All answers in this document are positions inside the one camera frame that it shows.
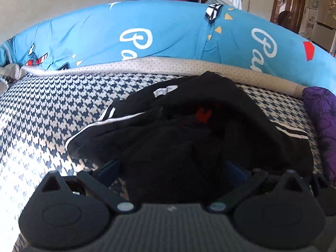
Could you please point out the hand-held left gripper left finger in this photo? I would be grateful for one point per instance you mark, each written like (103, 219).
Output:
(107, 173)

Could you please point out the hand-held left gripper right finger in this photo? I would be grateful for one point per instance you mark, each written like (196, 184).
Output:
(236, 174)

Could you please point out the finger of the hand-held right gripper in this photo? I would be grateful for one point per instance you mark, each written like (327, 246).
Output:
(325, 197)

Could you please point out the black sweater white stripes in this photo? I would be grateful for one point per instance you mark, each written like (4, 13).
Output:
(183, 136)

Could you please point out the purple floral cloth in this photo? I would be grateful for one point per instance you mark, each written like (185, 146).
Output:
(323, 115)

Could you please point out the houndstooth bed mat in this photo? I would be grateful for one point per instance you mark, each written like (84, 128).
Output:
(39, 115)

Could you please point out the blue printed quilt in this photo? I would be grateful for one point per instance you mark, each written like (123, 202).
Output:
(170, 31)

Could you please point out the dark round-back chair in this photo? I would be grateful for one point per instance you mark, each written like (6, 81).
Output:
(287, 21)

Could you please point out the black white striped cloth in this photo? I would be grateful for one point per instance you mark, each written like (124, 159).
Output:
(213, 10)

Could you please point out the white lettered cabinet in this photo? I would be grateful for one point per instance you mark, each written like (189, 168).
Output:
(311, 22)

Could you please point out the grey refrigerator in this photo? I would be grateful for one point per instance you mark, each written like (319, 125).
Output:
(326, 18)

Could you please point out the wooden door frame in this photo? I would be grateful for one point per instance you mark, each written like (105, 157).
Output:
(275, 2)

